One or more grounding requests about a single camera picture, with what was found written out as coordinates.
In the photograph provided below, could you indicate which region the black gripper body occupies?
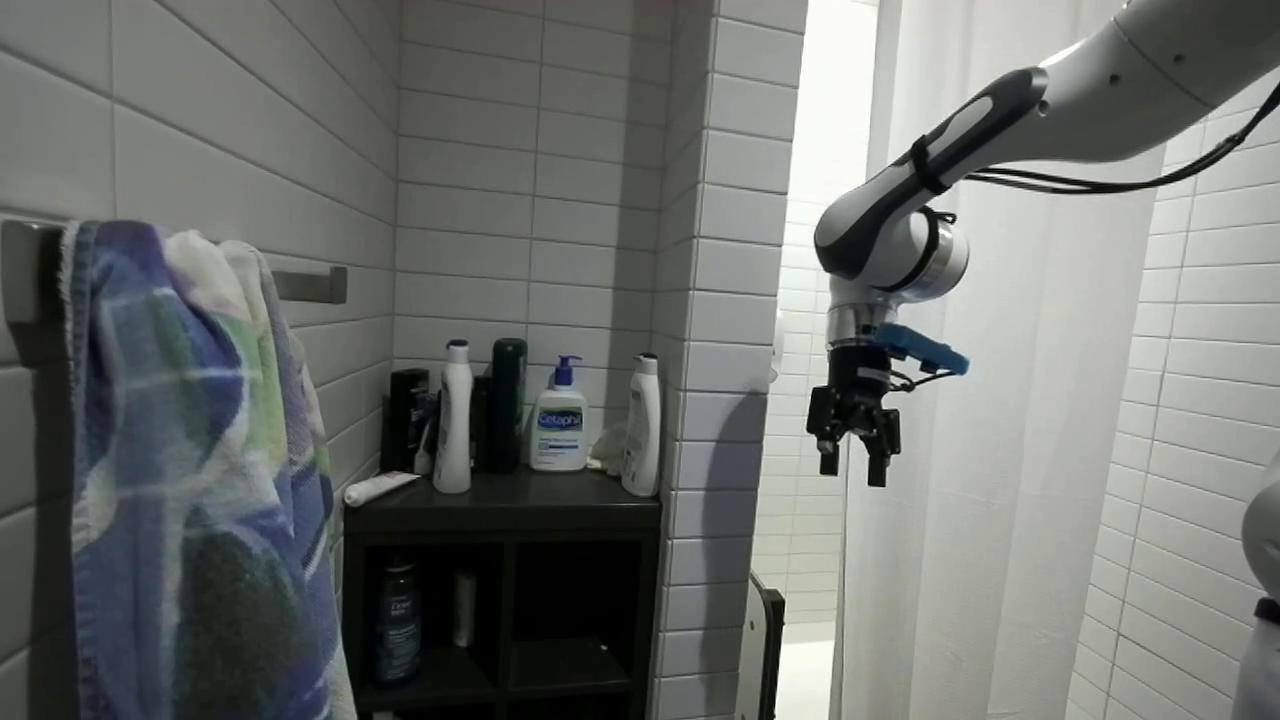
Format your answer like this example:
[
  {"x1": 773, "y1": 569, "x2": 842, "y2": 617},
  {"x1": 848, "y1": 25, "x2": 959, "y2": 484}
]
[{"x1": 802, "y1": 338, "x2": 906, "y2": 457}]

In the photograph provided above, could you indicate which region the white Nivea bottle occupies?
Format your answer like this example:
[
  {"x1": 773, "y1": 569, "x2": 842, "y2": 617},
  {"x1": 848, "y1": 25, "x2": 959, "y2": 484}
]
[{"x1": 429, "y1": 338, "x2": 479, "y2": 501}]

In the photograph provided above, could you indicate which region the white bottle with text label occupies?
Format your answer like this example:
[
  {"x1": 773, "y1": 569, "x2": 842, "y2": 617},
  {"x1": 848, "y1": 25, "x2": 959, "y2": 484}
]
[{"x1": 621, "y1": 349, "x2": 667, "y2": 503}]

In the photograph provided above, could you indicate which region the white pump bottle blue label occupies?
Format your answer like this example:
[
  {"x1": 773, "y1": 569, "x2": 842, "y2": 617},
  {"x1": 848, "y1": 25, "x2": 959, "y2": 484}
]
[{"x1": 526, "y1": 353, "x2": 597, "y2": 478}]

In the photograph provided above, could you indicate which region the dark green Irish Spring bottle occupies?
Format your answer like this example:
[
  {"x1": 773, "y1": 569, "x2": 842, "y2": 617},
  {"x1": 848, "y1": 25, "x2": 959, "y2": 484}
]
[{"x1": 485, "y1": 338, "x2": 532, "y2": 480}]

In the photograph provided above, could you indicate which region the slim pale bottle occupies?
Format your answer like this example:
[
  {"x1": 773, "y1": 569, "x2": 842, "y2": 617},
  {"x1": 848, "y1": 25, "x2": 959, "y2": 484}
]
[{"x1": 446, "y1": 569, "x2": 479, "y2": 657}]

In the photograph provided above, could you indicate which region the plain black bottle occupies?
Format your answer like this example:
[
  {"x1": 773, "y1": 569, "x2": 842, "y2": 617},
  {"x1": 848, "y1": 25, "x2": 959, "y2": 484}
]
[{"x1": 379, "y1": 364, "x2": 440, "y2": 478}]

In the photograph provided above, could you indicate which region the dark blue bottle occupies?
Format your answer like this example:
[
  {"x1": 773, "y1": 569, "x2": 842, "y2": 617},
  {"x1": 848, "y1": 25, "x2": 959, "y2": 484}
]
[{"x1": 370, "y1": 555, "x2": 424, "y2": 693}]

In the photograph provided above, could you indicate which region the white shower curtain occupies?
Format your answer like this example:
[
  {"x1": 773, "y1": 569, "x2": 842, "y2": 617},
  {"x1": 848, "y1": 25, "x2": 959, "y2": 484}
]
[{"x1": 827, "y1": 0, "x2": 1177, "y2": 720}]

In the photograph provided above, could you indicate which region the white board with black rim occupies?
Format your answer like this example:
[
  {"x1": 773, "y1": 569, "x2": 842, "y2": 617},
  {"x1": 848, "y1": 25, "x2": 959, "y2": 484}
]
[{"x1": 733, "y1": 572, "x2": 791, "y2": 720}]

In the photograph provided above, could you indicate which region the black shelf unit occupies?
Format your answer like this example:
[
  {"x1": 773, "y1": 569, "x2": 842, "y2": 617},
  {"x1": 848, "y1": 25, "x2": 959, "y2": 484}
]
[{"x1": 338, "y1": 470, "x2": 667, "y2": 720}]

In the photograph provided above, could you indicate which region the white tube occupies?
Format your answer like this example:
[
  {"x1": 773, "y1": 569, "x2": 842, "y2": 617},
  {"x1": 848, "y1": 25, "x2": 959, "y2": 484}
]
[{"x1": 338, "y1": 470, "x2": 424, "y2": 514}]

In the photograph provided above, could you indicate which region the grey towel bar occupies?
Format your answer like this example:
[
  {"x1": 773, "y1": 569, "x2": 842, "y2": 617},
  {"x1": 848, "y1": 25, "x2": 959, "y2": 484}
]
[{"x1": 0, "y1": 218, "x2": 350, "y2": 331}]

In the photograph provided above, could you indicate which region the blue green white towel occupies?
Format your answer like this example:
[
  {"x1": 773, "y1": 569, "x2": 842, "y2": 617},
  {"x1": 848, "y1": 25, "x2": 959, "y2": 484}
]
[{"x1": 56, "y1": 218, "x2": 361, "y2": 720}]

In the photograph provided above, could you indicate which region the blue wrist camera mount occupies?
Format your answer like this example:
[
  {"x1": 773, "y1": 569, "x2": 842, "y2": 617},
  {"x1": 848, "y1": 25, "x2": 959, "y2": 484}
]
[{"x1": 862, "y1": 321, "x2": 971, "y2": 393}]

